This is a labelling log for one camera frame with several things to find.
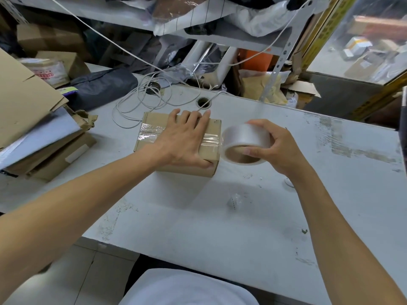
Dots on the person's left hand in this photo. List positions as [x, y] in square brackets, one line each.
[178, 142]

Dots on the person's right hand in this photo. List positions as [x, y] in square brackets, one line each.
[283, 149]

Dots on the person's right thumb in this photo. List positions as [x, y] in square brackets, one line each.
[254, 152]

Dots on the person's left middle finger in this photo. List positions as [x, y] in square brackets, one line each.
[194, 122]

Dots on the person's left thumb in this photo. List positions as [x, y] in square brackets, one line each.
[203, 163]

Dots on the person's left little finger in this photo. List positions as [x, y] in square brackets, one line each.
[173, 119]

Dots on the clear packing tape roll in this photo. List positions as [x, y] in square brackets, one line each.
[241, 138]

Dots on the small taped cardboard box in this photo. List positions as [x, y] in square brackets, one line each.
[152, 133]

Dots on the person's left forearm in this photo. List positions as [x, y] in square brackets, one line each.
[70, 206]

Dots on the person's right forearm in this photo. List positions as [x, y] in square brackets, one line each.
[346, 238]

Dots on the crumpled clear tape scrap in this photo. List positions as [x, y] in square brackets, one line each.
[235, 201]

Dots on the yellow-brown padded bag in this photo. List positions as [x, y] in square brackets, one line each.
[257, 87]

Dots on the open cardboard box flap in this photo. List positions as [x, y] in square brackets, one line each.
[303, 90]

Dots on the black plastic bag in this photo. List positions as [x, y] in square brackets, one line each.
[98, 88]

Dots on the orange object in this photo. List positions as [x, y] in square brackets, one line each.
[256, 58]

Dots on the small brown cardboard box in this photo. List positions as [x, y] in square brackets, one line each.
[71, 61]

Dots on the white plastic bag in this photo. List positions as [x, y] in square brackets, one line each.
[254, 15]

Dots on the pile of flattened cardboard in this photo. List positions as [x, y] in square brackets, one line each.
[54, 158]

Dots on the person's white shirt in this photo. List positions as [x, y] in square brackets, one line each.
[184, 290]

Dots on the grey-white flat sheet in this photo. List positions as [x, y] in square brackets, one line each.
[41, 133]

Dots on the white parcel with red print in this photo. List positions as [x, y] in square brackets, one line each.
[47, 71]

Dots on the grey metal shelf board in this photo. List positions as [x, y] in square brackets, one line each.
[95, 9]

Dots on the large flat cardboard sheet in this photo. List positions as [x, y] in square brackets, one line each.
[25, 98]

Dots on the large brown cardboard box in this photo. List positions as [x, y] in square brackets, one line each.
[47, 38]

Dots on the perforated metal shelf post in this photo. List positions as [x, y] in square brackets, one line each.
[283, 57]

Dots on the yellow door frame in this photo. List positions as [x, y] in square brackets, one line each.
[378, 98]

